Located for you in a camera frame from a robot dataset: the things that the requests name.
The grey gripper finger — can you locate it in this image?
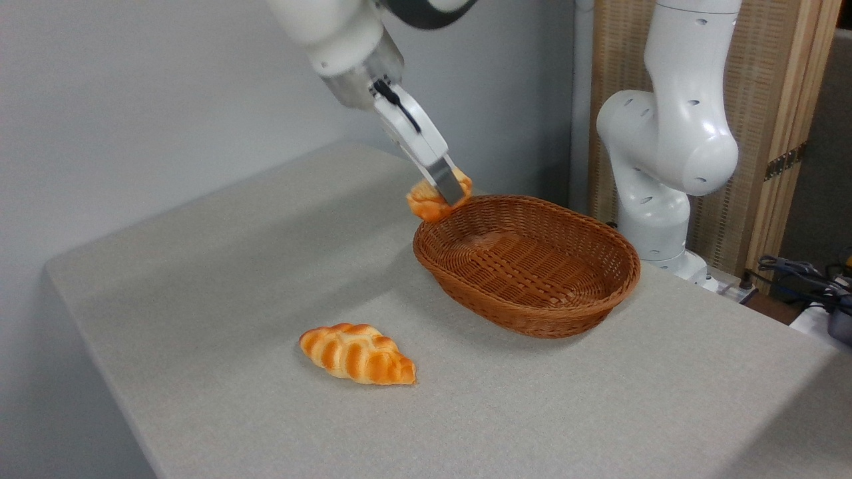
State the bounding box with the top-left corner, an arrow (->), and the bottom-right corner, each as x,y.
425,155 -> 468,207

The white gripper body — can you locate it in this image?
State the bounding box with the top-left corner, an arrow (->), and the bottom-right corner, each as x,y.
371,82 -> 453,172

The small golden bread roll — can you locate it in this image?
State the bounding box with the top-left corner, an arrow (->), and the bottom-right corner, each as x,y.
406,167 -> 474,223

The brown wicker basket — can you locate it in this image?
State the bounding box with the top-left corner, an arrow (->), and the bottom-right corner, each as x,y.
412,194 -> 642,339

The braided golden bread loaf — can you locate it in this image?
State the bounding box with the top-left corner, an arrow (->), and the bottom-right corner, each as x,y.
298,323 -> 417,387

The wooden woven folding screen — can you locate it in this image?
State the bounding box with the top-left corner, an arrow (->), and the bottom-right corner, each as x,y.
588,0 -> 843,295

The dark metal screen hinge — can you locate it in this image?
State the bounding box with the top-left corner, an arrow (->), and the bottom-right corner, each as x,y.
763,142 -> 808,182

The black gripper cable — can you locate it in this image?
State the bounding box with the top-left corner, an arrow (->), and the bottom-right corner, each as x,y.
372,79 -> 422,134

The grey cable bundle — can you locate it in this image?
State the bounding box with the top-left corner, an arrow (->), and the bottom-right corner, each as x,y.
745,255 -> 852,313

